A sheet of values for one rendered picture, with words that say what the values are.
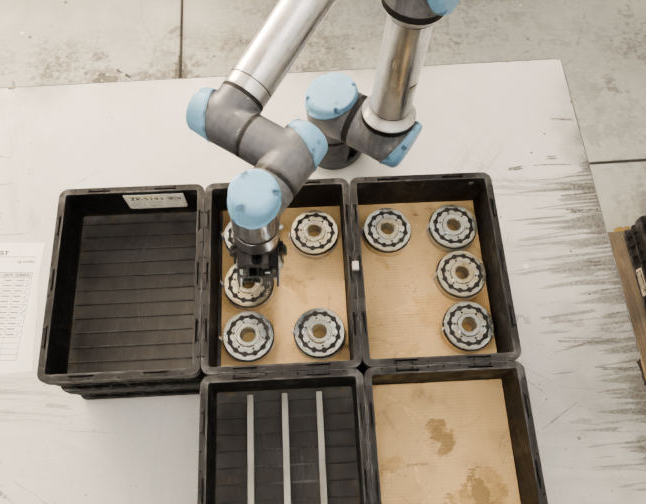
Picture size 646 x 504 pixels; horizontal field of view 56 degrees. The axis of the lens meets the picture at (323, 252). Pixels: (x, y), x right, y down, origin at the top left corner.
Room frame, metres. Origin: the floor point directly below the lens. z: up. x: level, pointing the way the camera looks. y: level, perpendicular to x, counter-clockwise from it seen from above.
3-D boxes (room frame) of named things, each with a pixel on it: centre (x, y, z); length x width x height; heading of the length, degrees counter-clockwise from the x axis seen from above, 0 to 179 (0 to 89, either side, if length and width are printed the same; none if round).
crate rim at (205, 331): (0.42, 0.09, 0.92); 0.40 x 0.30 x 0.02; 4
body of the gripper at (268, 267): (0.39, 0.11, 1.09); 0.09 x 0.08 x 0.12; 4
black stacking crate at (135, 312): (0.40, 0.38, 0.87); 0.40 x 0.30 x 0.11; 4
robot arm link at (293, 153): (0.49, 0.06, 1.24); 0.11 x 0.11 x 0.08; 59
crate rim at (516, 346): (0.44, -0.21, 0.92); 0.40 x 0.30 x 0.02; 4
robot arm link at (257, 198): (0.40, 0.10, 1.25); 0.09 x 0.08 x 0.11; 148
